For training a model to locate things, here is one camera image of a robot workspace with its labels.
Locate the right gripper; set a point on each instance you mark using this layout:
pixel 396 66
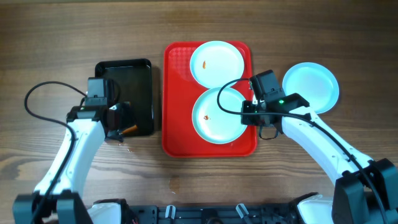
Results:
pixel 247 119

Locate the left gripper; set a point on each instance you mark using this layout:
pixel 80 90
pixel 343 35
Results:
pixel 128 119

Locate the green orange sponge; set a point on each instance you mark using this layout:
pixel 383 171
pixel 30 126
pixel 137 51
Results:
pixel 129 131

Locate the pale blue plate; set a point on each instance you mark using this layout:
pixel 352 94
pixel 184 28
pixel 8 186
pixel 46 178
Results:
pixel 313 82
pixel 216 63
pixel 213 124

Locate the pale blue plate top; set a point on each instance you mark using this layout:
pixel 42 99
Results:
pixel 216 63

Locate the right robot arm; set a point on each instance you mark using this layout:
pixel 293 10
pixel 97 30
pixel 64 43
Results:
pixel 365 189

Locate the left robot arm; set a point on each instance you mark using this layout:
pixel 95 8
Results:
pixel 100 115

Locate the black rectangular water tray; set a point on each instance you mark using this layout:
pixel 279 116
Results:
pixel 133 83

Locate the red plastic tray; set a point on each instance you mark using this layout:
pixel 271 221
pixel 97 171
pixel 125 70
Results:
pixel 180 92

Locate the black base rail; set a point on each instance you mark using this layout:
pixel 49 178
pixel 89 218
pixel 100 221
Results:
pixel 277 213

